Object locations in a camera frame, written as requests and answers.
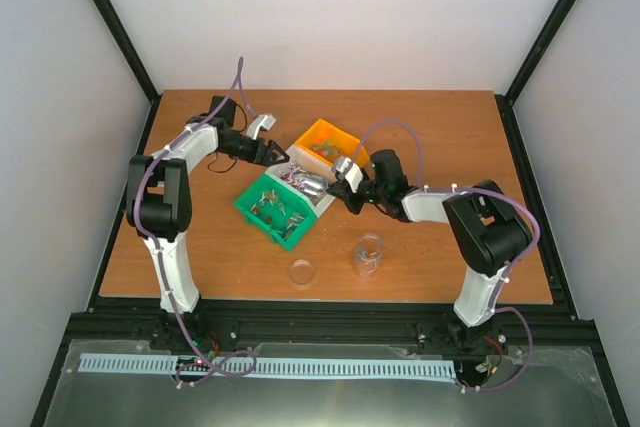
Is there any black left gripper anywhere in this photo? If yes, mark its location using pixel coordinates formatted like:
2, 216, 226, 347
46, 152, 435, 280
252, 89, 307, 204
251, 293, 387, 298
218, 133, 289, 168

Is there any metal candy scoop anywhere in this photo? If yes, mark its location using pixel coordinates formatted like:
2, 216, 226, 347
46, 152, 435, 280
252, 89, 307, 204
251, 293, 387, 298
292, 172, 329, 198

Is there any white plastic candy bin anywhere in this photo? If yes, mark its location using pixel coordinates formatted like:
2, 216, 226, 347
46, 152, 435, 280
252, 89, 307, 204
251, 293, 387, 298
266, 145, 335, 217

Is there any orange plastic candy bin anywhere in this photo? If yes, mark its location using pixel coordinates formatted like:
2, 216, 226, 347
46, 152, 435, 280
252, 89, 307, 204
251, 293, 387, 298
292, 119, 360, 180

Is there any green plastic candy bin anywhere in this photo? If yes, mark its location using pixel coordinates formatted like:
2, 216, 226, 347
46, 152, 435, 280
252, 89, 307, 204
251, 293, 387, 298
234, 174, 318, 252

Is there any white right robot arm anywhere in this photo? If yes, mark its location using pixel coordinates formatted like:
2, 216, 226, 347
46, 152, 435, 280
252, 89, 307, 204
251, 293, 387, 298
265, 142, 539, 328

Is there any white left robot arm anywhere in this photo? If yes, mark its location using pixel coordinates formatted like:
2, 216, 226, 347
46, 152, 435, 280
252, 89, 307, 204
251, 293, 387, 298
126, 97, 289, 315

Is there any clear plastic jar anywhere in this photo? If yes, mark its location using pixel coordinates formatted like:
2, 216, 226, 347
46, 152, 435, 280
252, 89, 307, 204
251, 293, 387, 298
352, 233, 384, 278

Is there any clear round jar lid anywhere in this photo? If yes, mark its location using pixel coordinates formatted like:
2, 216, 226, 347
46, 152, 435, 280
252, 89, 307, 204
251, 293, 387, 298
288, 259, 316, 286

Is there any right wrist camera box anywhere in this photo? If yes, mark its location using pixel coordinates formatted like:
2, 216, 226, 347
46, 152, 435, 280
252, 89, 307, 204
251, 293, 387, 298
331, 156, 364, 193

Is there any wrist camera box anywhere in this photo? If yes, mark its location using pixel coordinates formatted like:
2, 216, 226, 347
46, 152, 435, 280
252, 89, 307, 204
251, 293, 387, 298
331, 156, 364, 193
245, 113, 277, 139

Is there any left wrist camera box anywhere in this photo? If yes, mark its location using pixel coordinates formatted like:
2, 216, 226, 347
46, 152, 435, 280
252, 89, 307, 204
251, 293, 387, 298
245, 113, 277, 139

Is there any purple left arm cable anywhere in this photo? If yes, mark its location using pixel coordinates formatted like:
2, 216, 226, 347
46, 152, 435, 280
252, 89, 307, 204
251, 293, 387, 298
125, 56, 261, 391

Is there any black aluminium frame base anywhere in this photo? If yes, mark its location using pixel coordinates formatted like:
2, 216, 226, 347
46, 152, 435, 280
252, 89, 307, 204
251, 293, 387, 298
32, 95, 629, 426

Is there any light blue slotted cable duct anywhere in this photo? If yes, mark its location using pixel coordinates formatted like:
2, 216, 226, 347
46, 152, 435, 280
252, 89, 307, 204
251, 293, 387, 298
77, 353, 456, 383

